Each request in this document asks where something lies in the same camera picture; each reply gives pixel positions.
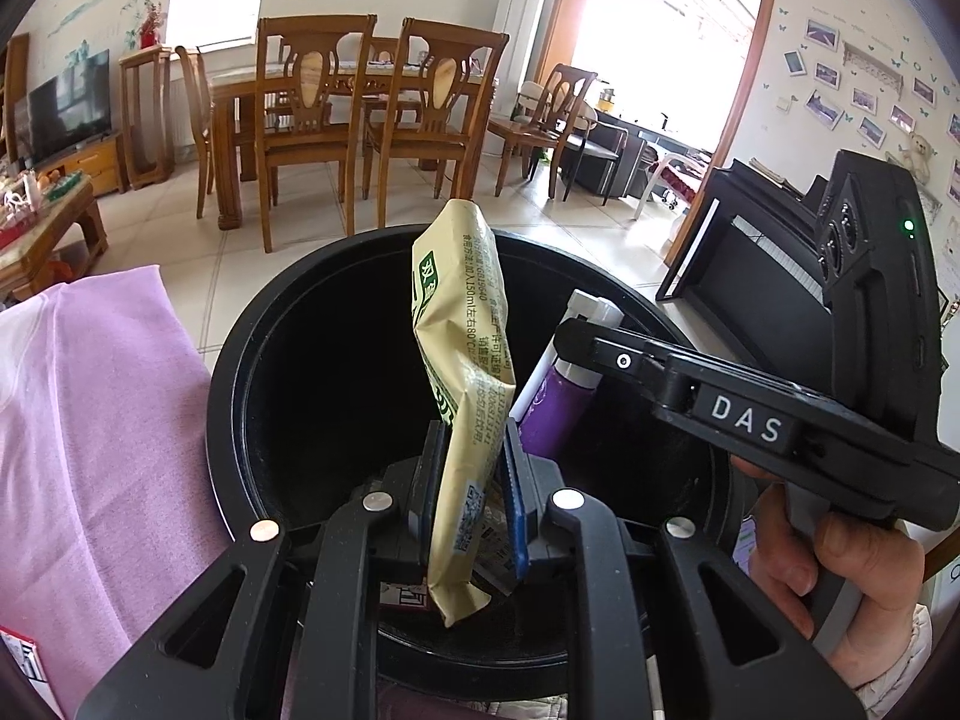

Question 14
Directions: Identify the white wall shelf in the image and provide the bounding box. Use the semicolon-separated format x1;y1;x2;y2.
840;41;905;95

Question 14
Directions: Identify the flat screen television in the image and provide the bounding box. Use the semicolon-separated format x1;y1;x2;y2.
26;49;112;166

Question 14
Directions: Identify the person's right hand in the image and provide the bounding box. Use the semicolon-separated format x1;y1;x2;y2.
731;456;927;642

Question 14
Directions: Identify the wooden television cabinet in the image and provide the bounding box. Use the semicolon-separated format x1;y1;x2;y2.
34;133;127;196

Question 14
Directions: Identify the tall wooden plant stand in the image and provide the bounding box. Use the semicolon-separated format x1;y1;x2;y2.
118;45;185;192

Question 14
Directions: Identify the black trash bin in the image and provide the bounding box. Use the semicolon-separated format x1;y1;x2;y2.
204;225;751;702

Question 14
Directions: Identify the purple cloth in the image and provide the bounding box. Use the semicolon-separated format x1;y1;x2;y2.
0;262;301;720

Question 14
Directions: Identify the black digital piano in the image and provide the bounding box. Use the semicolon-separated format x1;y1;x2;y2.
656;157;845;372

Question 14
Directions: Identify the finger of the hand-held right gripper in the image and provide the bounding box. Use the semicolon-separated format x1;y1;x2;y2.
551;317;672;404

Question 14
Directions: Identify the white standing air conditioner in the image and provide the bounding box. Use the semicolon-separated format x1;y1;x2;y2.
491;0;548;125

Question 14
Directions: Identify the balcony drying rack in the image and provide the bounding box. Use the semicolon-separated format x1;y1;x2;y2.
652;0;758;38

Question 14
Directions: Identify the group of white photo frames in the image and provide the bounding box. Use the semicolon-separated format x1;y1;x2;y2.
784;15;960;151

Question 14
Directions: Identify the white decorative ornament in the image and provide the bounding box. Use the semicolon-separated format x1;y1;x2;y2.
0;172;42;220

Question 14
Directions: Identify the person's right forearm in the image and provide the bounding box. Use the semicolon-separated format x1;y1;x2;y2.
825;604;938;720

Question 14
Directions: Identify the purple tube with white cap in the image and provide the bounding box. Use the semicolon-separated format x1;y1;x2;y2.
510;289;625;460

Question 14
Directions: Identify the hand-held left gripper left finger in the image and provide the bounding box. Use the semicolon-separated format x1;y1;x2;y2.
75;420;451;720

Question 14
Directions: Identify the wooden coffee table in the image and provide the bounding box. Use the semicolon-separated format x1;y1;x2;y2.
0;169;110;308

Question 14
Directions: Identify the beige packet with green print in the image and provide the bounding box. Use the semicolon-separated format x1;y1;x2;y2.
410;199;518;627

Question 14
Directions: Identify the white plastic chair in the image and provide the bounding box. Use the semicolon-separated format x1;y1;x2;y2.
630;150;713;220

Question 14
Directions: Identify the wooden dining chair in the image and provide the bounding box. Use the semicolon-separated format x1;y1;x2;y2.
362;17;511;230
255;13;378;254
175;45;218;218
487;64;599;200

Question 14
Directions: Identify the wooden door frame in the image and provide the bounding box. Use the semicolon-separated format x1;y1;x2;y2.
551;0;782;267

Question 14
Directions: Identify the wooden dining table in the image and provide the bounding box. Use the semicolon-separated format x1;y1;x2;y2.
210;60;496;230

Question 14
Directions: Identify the black low cabinet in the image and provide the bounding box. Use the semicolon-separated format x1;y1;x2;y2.
562;112;676;200

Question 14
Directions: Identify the teddy bear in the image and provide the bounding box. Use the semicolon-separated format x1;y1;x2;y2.
896;133;935;185

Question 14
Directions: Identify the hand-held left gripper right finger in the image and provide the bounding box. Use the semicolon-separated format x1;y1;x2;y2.
501;418;871;720

